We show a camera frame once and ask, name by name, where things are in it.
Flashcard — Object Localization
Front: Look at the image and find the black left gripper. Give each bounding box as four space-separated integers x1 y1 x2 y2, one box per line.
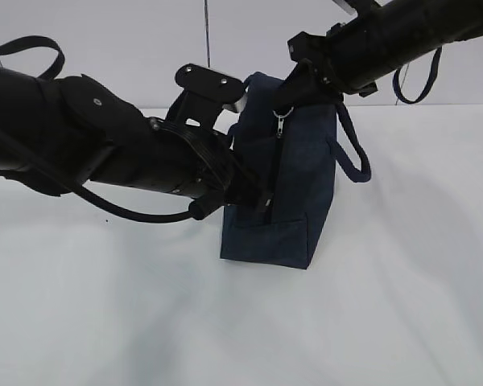
152 117 273 213

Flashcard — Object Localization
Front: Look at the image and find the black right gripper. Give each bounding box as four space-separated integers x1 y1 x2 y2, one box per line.
272 23 377 111

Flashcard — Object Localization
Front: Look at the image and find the navy blue lunch bag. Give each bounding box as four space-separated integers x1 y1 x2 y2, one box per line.
220 72 371 269

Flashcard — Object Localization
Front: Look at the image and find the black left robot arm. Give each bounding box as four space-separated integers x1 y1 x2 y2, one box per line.
0 64 271 223

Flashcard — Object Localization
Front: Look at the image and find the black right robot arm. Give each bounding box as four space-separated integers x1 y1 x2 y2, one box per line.
274 1 483 111

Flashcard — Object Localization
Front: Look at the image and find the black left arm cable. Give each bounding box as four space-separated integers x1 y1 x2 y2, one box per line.
0 35 226 224

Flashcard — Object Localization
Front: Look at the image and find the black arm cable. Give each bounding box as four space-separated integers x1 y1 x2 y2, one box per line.
392 46 444 104
0 35 226 224

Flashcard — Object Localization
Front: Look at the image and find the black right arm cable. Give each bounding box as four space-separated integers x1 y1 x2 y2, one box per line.
392 46 444 104

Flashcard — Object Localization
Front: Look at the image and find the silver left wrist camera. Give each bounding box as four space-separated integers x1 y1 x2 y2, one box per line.
164 64 247 131

